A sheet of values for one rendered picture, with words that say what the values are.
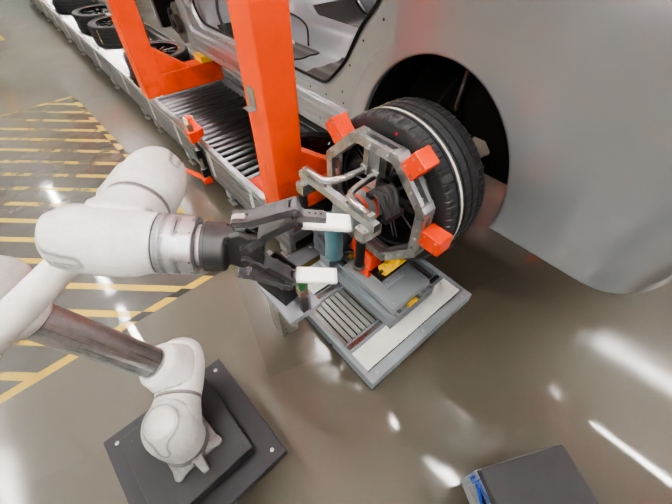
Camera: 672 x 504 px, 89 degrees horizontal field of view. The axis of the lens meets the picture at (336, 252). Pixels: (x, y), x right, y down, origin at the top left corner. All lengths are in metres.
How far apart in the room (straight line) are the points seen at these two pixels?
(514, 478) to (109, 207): 1.45
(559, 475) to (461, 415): 0.49
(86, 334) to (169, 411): 0.34
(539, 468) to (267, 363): 1.26
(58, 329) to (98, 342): 0.11
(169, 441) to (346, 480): 0.82
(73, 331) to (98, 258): 0.62
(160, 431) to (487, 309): 1.78
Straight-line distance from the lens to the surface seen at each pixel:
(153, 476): 1.54
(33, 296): 0.80
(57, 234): 0.57
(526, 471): 1.58
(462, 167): 1.31
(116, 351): 1.22
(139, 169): 0.64
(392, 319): 1.89
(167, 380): 1.32
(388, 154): 1.23
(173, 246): 0.51
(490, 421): 1.96
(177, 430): 1.26
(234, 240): 0.51
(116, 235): 0.53
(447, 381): 1.96
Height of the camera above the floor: 1.75
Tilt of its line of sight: 48 degrees down
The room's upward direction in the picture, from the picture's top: straight up
